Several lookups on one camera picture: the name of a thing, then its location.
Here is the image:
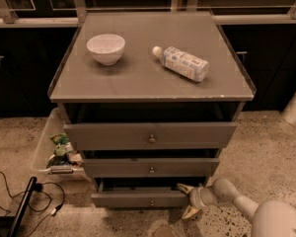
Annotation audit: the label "green snack packets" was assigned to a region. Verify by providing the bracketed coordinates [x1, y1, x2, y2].
[46, 133, 82, 168]

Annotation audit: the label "grey middle drawer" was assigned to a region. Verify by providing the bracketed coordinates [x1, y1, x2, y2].
[83, 158, 219, 178]

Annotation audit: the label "grey bottom drawer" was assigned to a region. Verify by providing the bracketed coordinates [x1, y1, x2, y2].
[90, 177, 201, 209]

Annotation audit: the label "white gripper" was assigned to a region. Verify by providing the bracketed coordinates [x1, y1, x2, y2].
[177, 183, 210, 219]

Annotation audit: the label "black bar on floor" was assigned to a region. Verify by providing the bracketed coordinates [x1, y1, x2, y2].
[7, 177, 37, 237]

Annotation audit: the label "clear plastic storage bin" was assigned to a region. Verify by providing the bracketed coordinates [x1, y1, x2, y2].
[31, 108, 89, 182]

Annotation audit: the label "white ceramic bowl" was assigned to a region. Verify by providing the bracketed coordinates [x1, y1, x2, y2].
[87, 34, 125, 65]

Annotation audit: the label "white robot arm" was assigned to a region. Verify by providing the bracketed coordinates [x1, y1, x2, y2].
[177, 178, 296, 237]

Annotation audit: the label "plastic water bottle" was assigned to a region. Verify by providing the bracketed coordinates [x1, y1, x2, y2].
[152, 46, 209, 83]

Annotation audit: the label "black cable on floor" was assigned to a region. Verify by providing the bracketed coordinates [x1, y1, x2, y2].
[0, 171, 66, 237]

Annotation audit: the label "grey drawer cabinet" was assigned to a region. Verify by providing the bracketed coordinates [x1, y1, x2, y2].
[47, 11, 257, 209]

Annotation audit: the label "grey drawer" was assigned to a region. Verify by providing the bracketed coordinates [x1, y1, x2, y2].
[83, 158, 219, 178]
[90, 177, 201, 209]
[63, 122, 236, 150]

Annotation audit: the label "grey top drawer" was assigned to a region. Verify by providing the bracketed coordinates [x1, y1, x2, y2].
[63, 122, 236, 150]

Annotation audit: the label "metal railing frame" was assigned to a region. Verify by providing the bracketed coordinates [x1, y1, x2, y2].
[0, 0, 296, 27]

